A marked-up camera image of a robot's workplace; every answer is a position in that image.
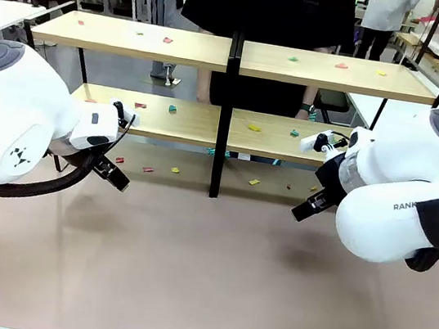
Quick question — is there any wooden two-tier shelf black frame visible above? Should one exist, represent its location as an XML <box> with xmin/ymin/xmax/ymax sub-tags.
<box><xmin>2</xmin><ymin>2</ymin><xmax>244</xmax><ymax>199</ymax></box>
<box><xmin>208</xmin><ymin>29</ymin><xmax>439</xmax><ymax>230</ymax></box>

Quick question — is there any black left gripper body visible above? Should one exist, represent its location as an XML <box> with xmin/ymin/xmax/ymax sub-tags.
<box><xmin>87</xmin><ymin>151</ymin><xmax>122</xmax><ymax>182</ymax></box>

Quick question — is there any wooden background table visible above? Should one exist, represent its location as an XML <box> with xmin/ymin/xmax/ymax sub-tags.
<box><xmin>389</xmin><ymin>29</ymin><xmax>439</xmax><ymax>74</ymax></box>

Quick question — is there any person in black clothing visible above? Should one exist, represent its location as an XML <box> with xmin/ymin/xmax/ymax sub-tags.
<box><xmin>168</xmin><ymin>0</ymin><xmax>363</xmax><ymax>126</ymax></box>

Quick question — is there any person left forearm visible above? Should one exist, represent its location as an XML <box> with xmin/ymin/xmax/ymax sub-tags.
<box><xmin>298</xmin><ymin>84</ymin><xmax>320</xmax><ymax>122</ymax></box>

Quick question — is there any person in white shirt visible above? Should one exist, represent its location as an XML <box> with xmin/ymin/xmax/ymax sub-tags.
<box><xmin>354</xmin><ymin>0</ymin><xmax>423</xmax><ymax>67</ymax></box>

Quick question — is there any green band wristwatch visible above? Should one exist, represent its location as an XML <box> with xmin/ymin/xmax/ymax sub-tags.
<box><xmin>298</xmin><ymin>101</ymin><xmax>317</xmax><ymax>117</ymax></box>

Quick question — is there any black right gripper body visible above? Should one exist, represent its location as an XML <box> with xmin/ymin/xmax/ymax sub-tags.
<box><xmin>308</xmin><ymin>149</ymin><xmax>355</xmax><ymax>212</ymax></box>

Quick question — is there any person right forearm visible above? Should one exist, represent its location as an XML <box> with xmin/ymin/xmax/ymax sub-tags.
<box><xmin>193</xmin><ymin>69</ymin><xmax>214</xmax><ymax>105</ymax></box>

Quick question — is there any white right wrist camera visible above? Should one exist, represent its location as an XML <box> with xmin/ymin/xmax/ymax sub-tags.
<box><xmin>298</xmin><ymin>126</ymin><xmax>352</xmax><ymax>160</ymax></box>

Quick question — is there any black office chair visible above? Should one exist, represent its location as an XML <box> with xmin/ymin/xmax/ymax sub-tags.
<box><xmin>311</xmin><ymin>88</ymin><xmax>353</xmax><ymax>128</ymax></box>

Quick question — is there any black strap on arm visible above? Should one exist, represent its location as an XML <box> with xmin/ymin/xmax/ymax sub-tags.
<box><xmin>402</xmin><ymin>193</ymin><xmax>439</xmax><ymax>276</ymax></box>

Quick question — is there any black sleeved cable bundle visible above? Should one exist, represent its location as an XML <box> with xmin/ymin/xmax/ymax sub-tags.
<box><xmin>0</xmin><ymin>93</ymin><xmax>138</xmax><ymax>216</ymax></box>

